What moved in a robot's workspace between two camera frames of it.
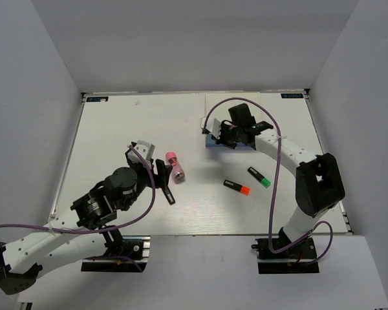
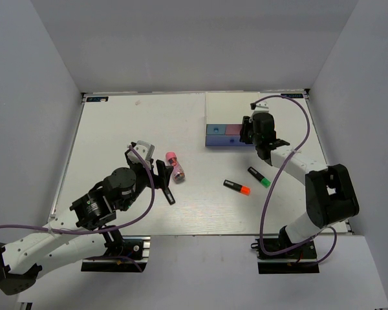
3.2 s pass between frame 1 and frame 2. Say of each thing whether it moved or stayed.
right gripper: moved
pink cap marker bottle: stayed
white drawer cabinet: stayed
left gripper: stayed
